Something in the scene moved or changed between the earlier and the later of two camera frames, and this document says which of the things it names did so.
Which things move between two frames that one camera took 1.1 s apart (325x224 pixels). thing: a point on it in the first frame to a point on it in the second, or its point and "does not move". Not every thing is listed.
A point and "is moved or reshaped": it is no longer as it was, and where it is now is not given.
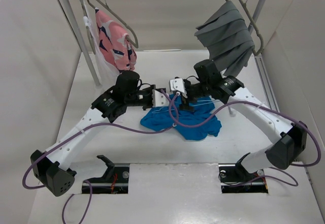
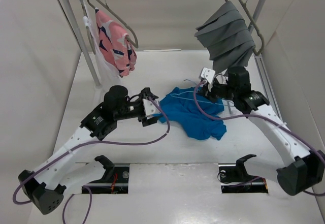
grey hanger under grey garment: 249,11 does not move
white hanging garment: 107,72 does not move
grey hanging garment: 228,38 does not move
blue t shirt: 194,125 is moved or reshaped
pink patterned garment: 115,44 does not move
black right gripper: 185,104 to 210,92
